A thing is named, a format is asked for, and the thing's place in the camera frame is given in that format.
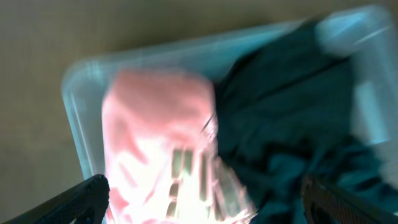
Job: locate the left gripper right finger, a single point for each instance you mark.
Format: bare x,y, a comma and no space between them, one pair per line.
324,202

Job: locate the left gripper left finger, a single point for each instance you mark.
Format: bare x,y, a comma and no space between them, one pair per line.
85,203

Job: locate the dark navy garment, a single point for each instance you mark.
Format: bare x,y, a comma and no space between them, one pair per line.
275,177

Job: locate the pink printed shirt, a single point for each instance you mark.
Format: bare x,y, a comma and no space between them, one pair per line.
161,153

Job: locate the black sweater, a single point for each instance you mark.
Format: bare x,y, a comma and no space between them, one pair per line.
289,92

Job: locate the clear plastic storage container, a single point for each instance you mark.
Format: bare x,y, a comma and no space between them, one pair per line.
367,33

